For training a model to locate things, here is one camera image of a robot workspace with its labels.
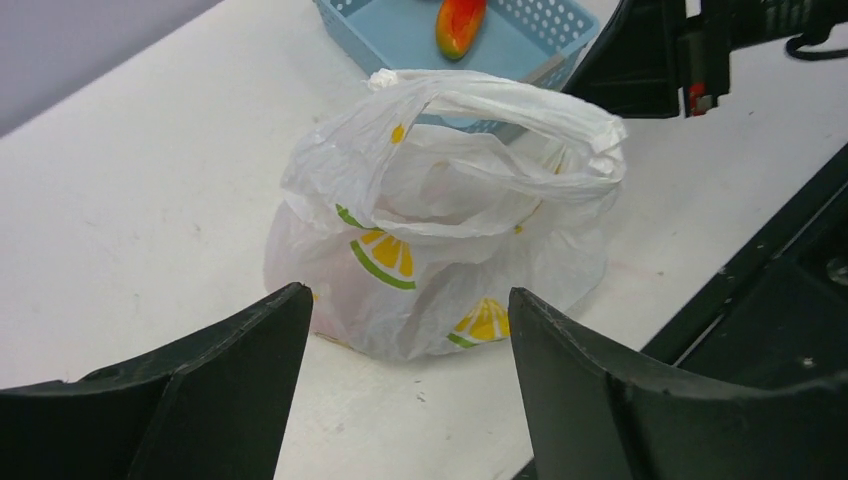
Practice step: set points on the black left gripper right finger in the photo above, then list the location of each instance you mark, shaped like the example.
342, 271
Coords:
597, 409

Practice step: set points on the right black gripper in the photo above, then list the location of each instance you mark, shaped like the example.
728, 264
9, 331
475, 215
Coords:
631, 71

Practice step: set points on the white plastic bag lemon print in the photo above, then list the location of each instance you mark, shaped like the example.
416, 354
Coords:
412, 215

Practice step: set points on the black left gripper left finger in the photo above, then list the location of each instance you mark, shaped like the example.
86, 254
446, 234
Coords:
211, 405

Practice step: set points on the red yellow fake mango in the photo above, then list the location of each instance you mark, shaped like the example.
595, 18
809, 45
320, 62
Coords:
457, 25

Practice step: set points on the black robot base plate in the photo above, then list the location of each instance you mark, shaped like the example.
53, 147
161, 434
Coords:
776, 314

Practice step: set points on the light blue perforated basket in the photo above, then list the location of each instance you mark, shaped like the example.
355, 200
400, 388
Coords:
532, 41

